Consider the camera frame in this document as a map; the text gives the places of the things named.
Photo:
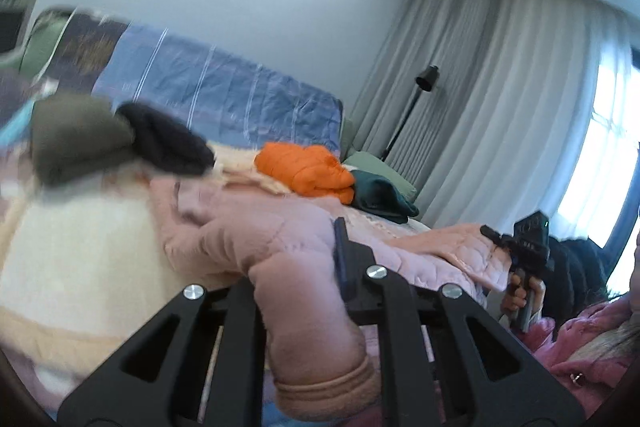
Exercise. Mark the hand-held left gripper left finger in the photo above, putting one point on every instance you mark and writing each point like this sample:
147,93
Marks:
241,324

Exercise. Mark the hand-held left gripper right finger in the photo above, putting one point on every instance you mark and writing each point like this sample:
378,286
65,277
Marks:
341,254

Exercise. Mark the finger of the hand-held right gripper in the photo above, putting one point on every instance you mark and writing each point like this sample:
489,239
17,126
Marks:
494,235

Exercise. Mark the pink quilted jacket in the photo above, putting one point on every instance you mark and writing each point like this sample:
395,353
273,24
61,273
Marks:
280,247

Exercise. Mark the person's right hand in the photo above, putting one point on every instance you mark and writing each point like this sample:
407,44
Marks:
520,296

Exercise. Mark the black puffer coat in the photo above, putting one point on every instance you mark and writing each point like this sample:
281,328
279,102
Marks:
575,272

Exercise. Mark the dark green garment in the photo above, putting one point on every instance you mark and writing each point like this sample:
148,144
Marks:
382,202

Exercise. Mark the green pillow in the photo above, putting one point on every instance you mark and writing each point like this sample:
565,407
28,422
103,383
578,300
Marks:
395,179

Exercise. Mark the orange puffer jacket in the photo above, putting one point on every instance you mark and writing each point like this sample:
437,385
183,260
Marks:
305,169

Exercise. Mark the window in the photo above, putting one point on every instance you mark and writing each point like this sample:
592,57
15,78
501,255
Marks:
607,157

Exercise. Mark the grey pleated curtain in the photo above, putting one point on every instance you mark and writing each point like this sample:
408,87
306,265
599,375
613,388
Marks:
475,107

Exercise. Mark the black floor lamp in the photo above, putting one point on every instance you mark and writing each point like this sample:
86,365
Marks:
426,79

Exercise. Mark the cream pig print blanket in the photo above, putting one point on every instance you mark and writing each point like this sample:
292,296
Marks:
75,252

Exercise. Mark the black garment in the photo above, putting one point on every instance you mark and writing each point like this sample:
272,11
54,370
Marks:
170,142

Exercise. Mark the blue plaid sheet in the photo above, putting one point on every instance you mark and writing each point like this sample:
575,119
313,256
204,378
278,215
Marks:
225,92

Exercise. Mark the olive green garment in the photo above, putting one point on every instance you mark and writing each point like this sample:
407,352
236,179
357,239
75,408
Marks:
75,137

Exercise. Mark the dark patterned cover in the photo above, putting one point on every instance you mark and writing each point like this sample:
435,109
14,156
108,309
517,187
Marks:
82,44

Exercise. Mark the green headboard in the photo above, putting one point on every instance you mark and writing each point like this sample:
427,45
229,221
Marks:
42,42

